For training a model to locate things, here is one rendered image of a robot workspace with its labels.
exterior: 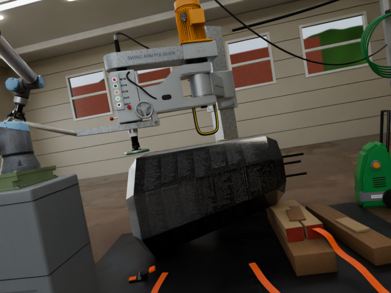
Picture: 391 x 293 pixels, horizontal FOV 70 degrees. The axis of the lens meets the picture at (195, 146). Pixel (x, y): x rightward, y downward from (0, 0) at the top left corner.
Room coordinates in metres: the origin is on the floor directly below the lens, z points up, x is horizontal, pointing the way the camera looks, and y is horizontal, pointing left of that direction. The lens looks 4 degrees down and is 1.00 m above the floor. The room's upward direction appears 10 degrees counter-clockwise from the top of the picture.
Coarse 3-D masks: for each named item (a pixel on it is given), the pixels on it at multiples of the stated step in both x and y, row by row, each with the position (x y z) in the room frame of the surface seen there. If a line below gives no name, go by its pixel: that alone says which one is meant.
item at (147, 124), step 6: (150, 120) 2.39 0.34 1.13; (108, 126) 2.32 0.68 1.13; (114, 126) 2.33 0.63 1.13; (120, 126) 2.34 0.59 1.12; (126, 126) 2.35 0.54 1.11; (132, 126) 2.36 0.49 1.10; (138, 126) 2.36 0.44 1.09; (144, 126) 2.38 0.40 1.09; (150, 126) 2.39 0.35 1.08; (78, 132) 2.28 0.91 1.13; (84, 132) 2.29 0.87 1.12; (90, 132) 2.29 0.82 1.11; (96, 132) 2.30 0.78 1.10; (102, 132) 2.31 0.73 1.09; (108, 132) 2.38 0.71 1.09
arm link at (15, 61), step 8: (0, 32) 1.58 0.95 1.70; (0, 40) 1.60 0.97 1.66; (0, 48) 1.63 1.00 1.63; (8, 48) 1.67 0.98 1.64; (8, 56) 1.70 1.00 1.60; (16, 56) 1.75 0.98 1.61; (8, 64) 1.77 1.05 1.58; (16, 64) 1.78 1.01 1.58; (24, 64) 1.84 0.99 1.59; (16, 72) 1.85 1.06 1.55; (24, 72) 1.86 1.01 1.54; (32, 72) 1.93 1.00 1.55; (24, 80) 1.94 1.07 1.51; (32, 80) 1.95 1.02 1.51; (40, 80) 2.00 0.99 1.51; (24, 88) 2.01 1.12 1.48; (32, 88) 2.02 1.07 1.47
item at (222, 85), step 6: (210, 72) 2.61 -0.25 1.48; (210, 78) 2.60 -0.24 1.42; (216, 78) 2.78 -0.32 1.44; (222, 78) 2.99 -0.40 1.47; (228, 78) 3.02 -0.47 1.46; (216, 84) 2.70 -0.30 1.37; (222, 84) 2.97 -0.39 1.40; (228, 84) 3.02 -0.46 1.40; (216, 90) 2.71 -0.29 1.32; (222, 90) 2.93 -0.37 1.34; (228, 90) 3.01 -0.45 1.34; (216, 96) 2.76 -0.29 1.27; (222, 96) 2.92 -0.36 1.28; (228, 96) 3.01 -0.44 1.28; (234, 96) 3.08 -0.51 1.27
